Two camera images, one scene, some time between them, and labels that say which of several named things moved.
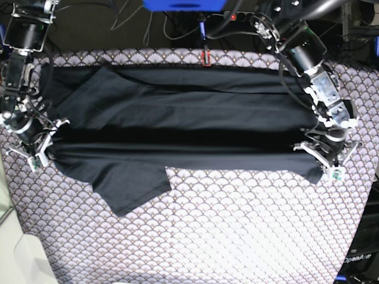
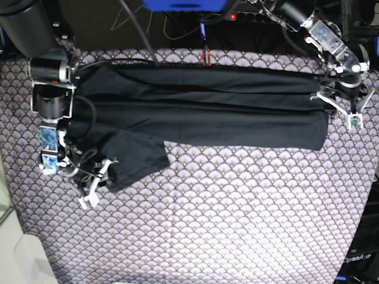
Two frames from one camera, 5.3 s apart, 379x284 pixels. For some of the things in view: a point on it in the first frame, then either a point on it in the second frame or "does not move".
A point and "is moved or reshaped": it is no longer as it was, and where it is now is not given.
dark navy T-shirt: [119, 128] is moved or reshaped
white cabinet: [21, 262] does not move
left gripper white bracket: [39, 159] -> [91, 199]
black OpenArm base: [361, 265] does not move
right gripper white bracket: [335, 174] -> [355, 119]
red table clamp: [208, 58] does not move
